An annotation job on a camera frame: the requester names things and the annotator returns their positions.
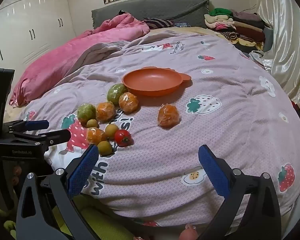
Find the blue patterned cloth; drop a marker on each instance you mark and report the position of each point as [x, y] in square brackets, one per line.
[182, 25]

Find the plastic-wrapped orange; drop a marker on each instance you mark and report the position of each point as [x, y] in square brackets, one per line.
[105, 111]
[168, 115]
[128, 101]
[93, 135]

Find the grey cushion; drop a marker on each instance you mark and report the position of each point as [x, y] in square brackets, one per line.
[268, 38]

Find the strawberry printed quilt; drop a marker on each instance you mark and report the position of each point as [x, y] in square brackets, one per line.
[190, 135]

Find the dark striped cloth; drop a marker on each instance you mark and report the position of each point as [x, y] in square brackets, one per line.
[157, 23]

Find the pink blanket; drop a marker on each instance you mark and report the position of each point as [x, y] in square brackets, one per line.
[65, 57]

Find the cream satin curtain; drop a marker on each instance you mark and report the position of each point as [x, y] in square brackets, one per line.
[285, 30]

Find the grey headboard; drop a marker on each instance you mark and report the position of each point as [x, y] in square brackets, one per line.
[152, 10]

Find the orange plastic plate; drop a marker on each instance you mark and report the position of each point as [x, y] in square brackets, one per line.
[152, 82]

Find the beige bed sheet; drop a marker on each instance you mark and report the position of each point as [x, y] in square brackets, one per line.
[190, 30]

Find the small tan round fruit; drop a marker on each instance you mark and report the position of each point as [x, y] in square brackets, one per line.
[92, 123]
[104, 148]
[111, 131]

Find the person's left hand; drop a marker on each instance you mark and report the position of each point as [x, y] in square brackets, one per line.
[15, 180]

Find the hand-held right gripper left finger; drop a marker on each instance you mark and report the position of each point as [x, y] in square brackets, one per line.
[83, 170]

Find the red tomato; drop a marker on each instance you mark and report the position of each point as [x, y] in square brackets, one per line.
[122, 137]

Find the plastic-wrapped green fruit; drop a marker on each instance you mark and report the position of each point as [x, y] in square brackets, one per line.
[116, 92]
[86, 112]

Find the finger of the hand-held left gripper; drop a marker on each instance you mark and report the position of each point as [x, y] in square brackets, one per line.
[37, 125]
[57, 136]

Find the white wardrobe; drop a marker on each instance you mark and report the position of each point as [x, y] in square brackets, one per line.
[32, 22]

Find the person's right hand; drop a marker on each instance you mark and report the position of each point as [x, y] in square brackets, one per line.
[188, 233]

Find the person's green clothing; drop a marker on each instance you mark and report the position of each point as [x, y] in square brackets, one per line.
[100, 220]

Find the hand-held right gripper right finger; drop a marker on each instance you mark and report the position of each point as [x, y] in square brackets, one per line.
[213, 172]

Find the pile of folded clothes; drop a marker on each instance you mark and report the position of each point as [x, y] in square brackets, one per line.
[240, 27]

